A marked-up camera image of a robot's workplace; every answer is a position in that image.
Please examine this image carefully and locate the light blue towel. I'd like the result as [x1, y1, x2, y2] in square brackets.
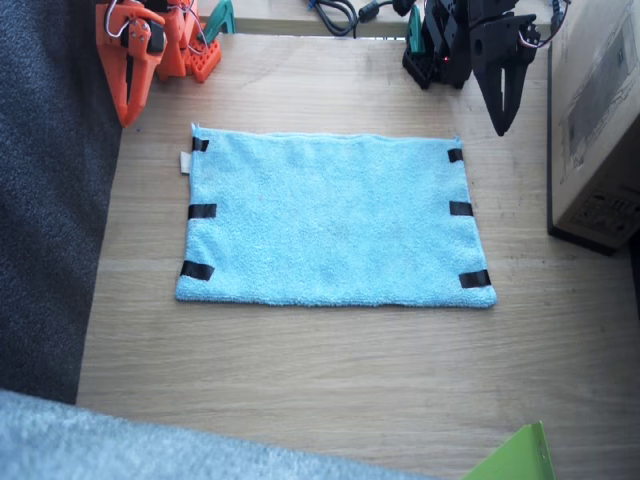
[174, 122, 499, 309]

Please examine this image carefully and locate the teal table clamp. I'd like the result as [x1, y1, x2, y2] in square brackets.
[202, 0, 236, 42]
[407, 7, 426, 54]

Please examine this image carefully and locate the brown cardboard box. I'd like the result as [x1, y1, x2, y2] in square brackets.
[547, 0, 640, 256]

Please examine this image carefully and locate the dark grey felt panel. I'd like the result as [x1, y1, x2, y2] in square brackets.
[0, 0, 126, 406]

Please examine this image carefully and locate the grey felt backdrop panel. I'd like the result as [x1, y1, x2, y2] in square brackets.
[0, 388, 441, 480]

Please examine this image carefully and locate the white red servo cable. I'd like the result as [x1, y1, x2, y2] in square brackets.
[519, 0, 572, 50]
[104, 0, 207, 49]

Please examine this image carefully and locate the black cable with ferrite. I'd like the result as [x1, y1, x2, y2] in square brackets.
[357, 0, 407, 24]

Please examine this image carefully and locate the black looped power cable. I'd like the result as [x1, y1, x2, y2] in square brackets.
[302, 0, 361, 39]

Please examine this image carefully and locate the green plastic angle bracket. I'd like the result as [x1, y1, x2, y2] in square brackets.
[462, 421, 557, 480]

